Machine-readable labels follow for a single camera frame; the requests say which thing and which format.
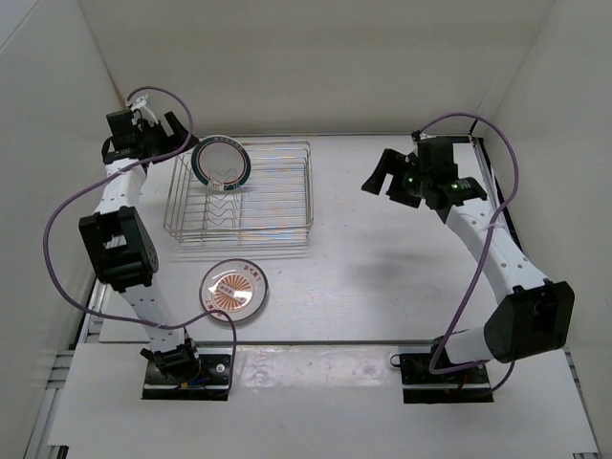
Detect green rimmed back plate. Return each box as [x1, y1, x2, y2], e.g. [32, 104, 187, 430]
[190, 135, 251, 191]

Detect wire dish rack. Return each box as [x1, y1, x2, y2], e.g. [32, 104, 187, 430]
[164, 139, 314, 246]

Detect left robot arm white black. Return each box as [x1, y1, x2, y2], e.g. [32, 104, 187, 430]
[78, 109, 201, 383]

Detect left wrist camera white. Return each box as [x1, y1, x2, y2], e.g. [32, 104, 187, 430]
[127, 94, 159, 125]

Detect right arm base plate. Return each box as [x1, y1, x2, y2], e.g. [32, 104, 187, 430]
[389, 352, 493, 404]

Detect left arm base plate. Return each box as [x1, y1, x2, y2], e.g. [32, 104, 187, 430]
[142, 347, 233, 402]

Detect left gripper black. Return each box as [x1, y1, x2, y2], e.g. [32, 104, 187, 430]
[137, 111, 200, 164]

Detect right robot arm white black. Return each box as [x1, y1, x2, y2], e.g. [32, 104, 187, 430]
[361, 137, 575, 383]

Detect orange sunburst plate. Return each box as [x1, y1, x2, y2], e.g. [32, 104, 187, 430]
[199, 258, 270, 323]

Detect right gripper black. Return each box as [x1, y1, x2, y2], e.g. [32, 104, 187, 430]
[361, 149, 431, 209]

